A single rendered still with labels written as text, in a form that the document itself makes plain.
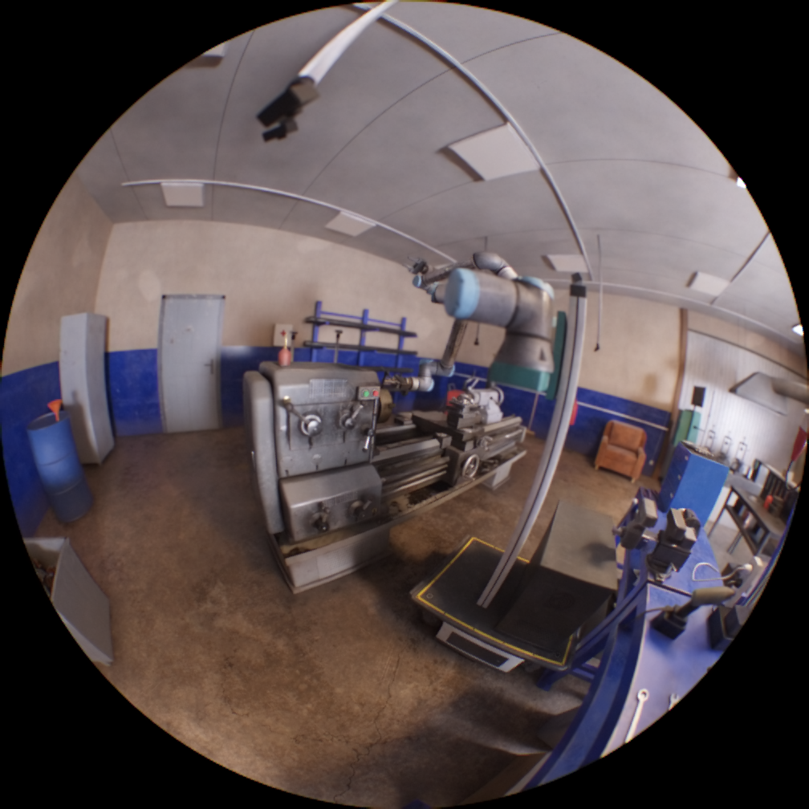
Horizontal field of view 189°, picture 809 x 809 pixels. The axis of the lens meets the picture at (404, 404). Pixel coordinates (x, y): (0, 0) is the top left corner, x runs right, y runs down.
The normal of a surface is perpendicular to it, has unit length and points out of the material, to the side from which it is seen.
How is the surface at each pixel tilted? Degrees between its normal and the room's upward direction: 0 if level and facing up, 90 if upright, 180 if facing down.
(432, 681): 0
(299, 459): 90
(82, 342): 90
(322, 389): 90
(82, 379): 90
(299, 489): 32
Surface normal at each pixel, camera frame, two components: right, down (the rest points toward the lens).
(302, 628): 0.12, -0.97
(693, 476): -0.74, 0.06
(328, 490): 0.45, -0.69
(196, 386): 0.65, 0.24
